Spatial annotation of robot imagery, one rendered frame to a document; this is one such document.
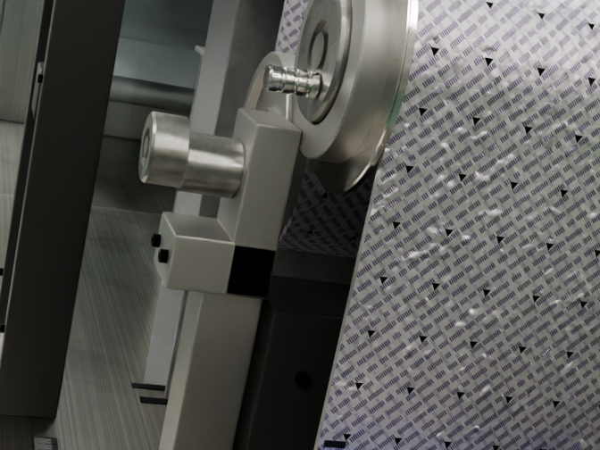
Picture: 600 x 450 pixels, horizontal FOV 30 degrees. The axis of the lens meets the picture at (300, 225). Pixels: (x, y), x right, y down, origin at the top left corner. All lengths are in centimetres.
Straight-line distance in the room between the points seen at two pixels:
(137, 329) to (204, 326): 52
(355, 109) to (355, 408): 16
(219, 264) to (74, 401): 37
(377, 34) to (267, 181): 12
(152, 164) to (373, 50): 14
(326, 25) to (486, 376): 21
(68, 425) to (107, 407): 5
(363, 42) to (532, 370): 20
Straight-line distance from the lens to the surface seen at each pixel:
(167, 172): 61
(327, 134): 58
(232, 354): 66
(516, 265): 60
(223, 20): 95
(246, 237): 63
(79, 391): 100
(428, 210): 57
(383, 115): 55
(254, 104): 77
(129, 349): 110
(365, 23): 55
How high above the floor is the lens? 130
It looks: 13 degrees down
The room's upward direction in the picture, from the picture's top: 12 degrees clockwise
